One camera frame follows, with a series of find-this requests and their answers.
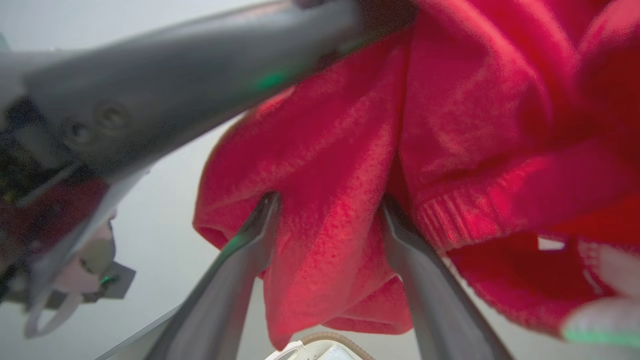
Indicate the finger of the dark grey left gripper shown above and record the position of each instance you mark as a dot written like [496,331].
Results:
[190,80]

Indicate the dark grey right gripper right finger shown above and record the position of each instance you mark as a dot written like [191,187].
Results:
[440,305]

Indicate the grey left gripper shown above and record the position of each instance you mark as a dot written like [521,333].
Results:
[45,210]

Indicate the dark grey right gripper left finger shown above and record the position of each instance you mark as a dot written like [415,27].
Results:
[230,290]

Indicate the red and white garment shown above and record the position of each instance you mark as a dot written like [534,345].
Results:
[465,120]

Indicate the white appliance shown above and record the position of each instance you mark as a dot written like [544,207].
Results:
[320,352]

